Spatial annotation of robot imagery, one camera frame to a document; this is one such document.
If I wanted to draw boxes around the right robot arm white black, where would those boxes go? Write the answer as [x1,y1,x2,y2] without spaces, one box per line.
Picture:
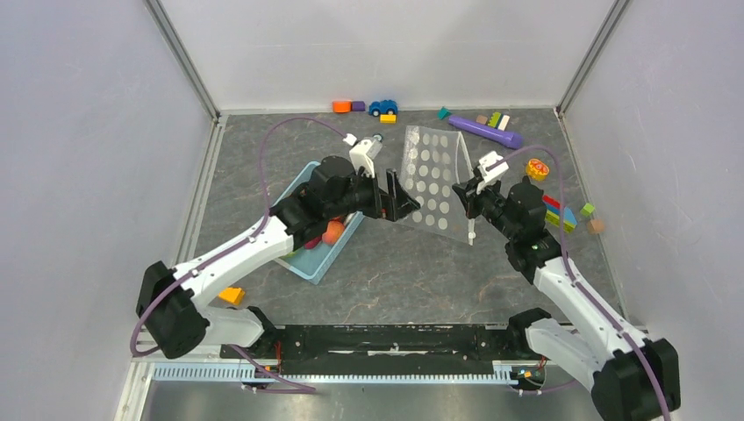
[453,177,681,420]

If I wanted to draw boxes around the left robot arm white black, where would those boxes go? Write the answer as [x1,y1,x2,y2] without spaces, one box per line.
[130,156,420,360]

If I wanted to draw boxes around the clear polka dot zip bag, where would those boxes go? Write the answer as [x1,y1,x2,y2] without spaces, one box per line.
[400,125,476,246]

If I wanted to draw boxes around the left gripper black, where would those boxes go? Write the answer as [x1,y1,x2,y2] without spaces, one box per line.
[325,165,419,222]

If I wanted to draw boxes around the light blue plastic basket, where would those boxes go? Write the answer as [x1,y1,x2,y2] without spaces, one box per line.
[270,161,366,286]

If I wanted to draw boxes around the blue toy car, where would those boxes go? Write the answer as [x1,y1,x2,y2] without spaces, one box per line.
[368,99,398,118]

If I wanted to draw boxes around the magenta fruit toy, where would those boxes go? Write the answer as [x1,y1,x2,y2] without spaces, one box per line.
[304,236,323,250]

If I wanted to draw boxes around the yellow wedge block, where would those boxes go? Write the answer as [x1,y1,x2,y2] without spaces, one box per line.
[218,287,246,306]

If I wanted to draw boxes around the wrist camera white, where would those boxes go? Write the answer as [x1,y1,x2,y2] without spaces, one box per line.
[349,137,383,178]
[474,152,509,194]

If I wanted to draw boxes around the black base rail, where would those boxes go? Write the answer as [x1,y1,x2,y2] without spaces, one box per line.
[247,325,541,375]

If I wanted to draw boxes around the small green cube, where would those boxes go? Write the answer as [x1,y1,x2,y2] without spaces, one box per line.
[580,203,595,218]

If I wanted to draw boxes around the orange block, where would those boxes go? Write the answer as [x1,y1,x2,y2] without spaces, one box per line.
[332,100,353,114]

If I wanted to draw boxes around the green lego block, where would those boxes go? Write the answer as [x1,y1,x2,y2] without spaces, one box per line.
[487,111,503,128]

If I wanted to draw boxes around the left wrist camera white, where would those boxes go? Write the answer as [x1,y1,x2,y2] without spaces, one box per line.
[349,137,383,178]

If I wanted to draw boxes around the white block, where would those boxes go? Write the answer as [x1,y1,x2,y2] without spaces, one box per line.
[497,114,511,131]

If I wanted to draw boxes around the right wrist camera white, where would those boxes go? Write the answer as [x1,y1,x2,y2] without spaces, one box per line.
[474,152,509,194]

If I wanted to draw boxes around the purple toy flashlight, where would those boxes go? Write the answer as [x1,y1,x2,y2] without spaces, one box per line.
[447,115,524,150]

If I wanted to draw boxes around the white slotted cable duct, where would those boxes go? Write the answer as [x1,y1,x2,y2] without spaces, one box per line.
[152,362,514,385]

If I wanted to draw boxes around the tan wooden cube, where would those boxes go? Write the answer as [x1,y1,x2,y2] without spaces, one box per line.
[587,218,605,235]

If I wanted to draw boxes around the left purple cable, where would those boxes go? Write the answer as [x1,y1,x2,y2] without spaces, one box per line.
[130,117,357,359]

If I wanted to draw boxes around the multicolour duplo stack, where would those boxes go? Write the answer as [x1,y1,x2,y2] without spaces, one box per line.
[542,195,577,233]

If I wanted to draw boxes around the yellow butterfly duplo block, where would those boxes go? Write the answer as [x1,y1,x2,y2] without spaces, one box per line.
[526,158,550,182]

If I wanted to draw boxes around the teal block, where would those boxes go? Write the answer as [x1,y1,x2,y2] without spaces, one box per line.
[438,107,451,120]

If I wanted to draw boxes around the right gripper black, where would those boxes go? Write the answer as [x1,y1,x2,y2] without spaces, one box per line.
[453,175,519,240]

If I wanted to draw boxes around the orange peach toy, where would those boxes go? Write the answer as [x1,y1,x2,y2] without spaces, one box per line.
[322,220,346,246]

